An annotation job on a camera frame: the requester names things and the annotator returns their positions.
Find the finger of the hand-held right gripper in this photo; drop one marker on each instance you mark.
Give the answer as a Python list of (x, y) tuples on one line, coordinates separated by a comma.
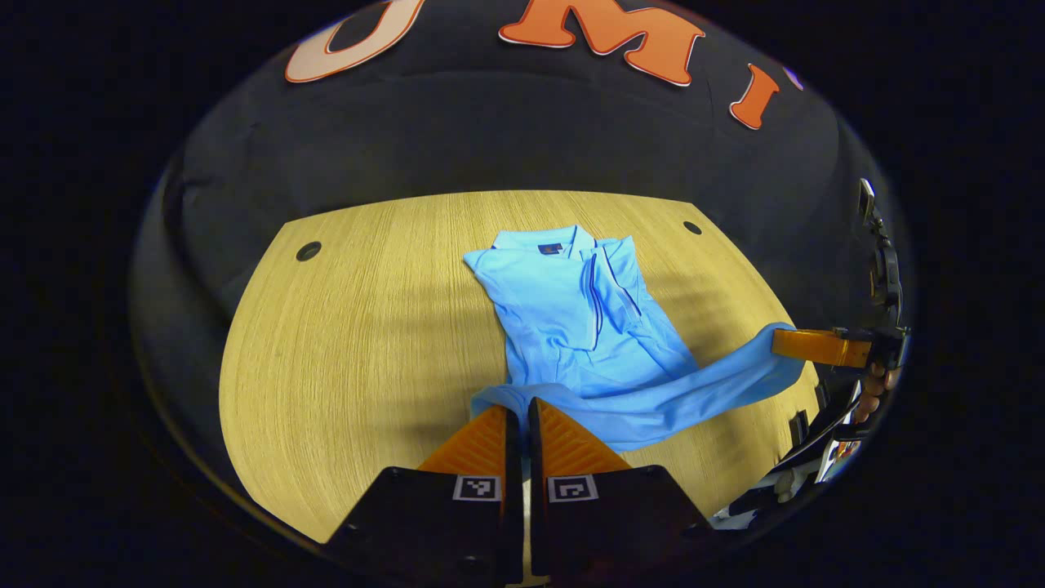
[(816, 345)]

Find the white edged dark panel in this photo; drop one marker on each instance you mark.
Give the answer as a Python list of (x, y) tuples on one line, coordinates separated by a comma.
[(816, 441)]

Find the black backdrop cloth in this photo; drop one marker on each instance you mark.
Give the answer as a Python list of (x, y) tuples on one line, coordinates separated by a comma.
[(506, 131)]

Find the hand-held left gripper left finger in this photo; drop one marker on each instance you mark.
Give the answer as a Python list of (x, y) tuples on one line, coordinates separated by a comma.
[(513, 449)]

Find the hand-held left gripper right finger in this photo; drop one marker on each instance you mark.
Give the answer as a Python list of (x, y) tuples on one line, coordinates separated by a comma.
[(535, 449)]

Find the light blue T-shirt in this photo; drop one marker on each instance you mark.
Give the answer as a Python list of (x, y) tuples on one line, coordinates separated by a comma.
[(571, 327)]

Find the grey metal bracket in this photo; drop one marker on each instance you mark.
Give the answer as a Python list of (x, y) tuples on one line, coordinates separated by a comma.
[(798, 429)]

